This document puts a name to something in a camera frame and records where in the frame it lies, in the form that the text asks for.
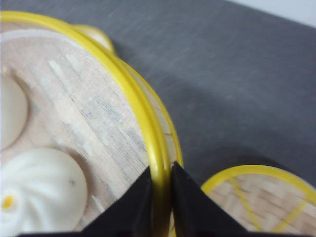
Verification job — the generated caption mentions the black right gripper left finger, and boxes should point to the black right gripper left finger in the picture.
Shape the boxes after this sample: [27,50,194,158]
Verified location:
[20,168,153,237]

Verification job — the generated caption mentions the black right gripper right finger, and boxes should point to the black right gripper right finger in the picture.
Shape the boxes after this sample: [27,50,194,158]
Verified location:
[172,160,311,237]

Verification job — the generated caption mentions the woven bamboo steamer lid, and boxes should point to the woven bamboo steamer lid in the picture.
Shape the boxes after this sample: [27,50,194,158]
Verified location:
[201,164,316,237]

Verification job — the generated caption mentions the bamboo steamer basket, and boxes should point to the bamboo steamer basket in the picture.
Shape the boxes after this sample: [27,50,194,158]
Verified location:
[73,24,116,54]
[0,11,182,237]

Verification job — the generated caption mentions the pleated white bun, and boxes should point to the pleated white bun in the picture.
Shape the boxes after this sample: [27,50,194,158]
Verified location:
[0,148,88,237]

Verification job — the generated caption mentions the round white bun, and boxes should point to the round white bun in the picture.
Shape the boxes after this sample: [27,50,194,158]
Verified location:
[0,76,28,150]

